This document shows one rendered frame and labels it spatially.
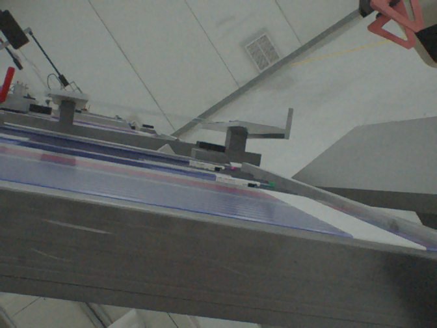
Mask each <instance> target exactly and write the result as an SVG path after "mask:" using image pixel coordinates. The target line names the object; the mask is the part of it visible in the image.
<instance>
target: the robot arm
mask: <svg viewBox="0 0 437 328"><path fill-rule="evenodd" d="M409 2H410V4H411V7H412V11H413V14H414V19H415V22H412V21H410V20H409V19H408V15H407V12H406V9H405V5H404V2H403V0H359V11H358V12H359V13H360V14H361V16H362V17H363V18H364V17H366V16H368V15H369V14H370V13H372V12H373V11H375V10H376V11H378V12H379V13H377V14H376V16H375V19H376V20H375V21H374V22H373V23H371V24H370V25H368V26H367V30H368V31H370V32H372V33H374V34H377V35H379V36H382V37H384V38H387V39H388V40H391V41H392V42H395V43H396V44H399V45H400V46H402V47H404V48H405V49H408V50H409V49H412V47H414V46H415V45H416V39H415V37H414V33H413V32H415V33H417V32H419V31H420V30H422V29H423V28H424V23H423V18H422V15H421V10H420V7H419V2H418V0H409ZM388 3H389V5H388ZM391 20H393V21H395V22H397V23H398V24H400V25H402V26H403V28H404V31H405V34H406V37H407V40H404V39H402V38H400V37H398V36H396V35H395V34H393V33H391V32H389V31H387V30H385V29H383V26H384V25H385V24H387V23H388V22H389V21H391Z"/></svg>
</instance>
